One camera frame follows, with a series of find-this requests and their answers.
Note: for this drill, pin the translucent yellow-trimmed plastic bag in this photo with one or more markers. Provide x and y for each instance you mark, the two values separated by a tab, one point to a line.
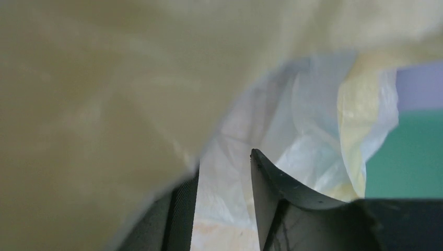
105	105

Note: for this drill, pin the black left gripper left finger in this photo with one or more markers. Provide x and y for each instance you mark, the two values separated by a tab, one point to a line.
168	223

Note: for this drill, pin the green plastic trash bin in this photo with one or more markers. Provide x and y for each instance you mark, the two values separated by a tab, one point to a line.
409	163

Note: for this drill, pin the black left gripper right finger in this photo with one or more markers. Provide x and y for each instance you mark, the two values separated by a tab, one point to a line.
292	216

